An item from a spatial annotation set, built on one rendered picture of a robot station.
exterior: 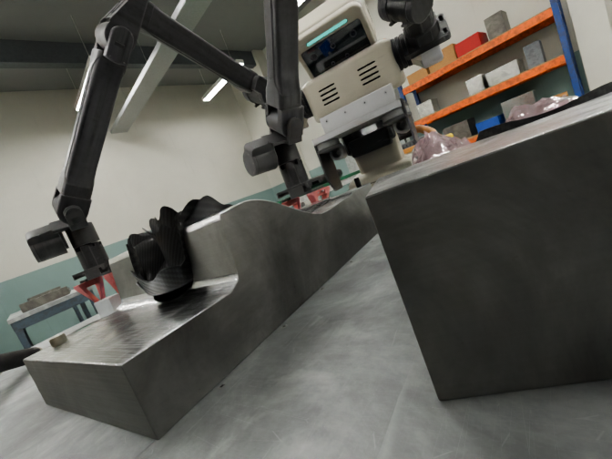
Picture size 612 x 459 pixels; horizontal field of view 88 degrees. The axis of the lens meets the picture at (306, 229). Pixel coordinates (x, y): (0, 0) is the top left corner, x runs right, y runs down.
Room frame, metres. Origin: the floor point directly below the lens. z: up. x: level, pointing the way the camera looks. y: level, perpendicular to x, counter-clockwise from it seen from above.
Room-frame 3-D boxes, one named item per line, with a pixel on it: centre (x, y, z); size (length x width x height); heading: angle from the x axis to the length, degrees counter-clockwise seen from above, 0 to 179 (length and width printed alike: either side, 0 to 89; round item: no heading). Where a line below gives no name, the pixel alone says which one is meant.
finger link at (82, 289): (0.78, 0.53, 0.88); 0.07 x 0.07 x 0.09; 73
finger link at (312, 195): (0.74, -0.04, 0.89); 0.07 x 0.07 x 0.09; 48
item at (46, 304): (3.83, 3.24, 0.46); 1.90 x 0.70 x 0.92; 43
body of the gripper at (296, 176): (0.76, -0.02, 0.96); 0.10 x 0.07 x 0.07; 48
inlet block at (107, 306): (0.81, 0.50, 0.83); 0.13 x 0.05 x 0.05; 163
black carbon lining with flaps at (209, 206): (0.49, 0.09, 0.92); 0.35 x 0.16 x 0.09; 144
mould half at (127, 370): (0.48, 0.10, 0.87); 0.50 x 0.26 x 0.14; 144
